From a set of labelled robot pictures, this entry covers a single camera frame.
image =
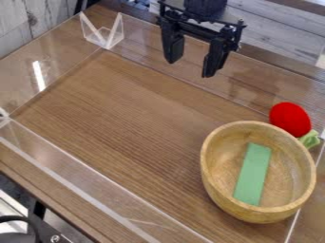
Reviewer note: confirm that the clear acrylic corner bracket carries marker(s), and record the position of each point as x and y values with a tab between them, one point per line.
105	37

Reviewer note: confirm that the red plush strawberry toy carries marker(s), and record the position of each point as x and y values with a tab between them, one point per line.
292	118

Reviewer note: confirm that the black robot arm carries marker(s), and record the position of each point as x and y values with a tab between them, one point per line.
201	19

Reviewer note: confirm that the wooden oval bowl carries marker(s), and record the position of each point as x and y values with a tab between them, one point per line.
291	177

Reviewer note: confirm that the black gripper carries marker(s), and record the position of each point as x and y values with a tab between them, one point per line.
205	18

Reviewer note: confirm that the clear acrylic tray wall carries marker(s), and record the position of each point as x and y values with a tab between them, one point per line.
110	213

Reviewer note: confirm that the green rectangular block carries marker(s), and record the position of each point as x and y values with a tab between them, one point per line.
252	174

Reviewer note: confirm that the black table frame leg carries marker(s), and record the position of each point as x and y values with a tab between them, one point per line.
49	234

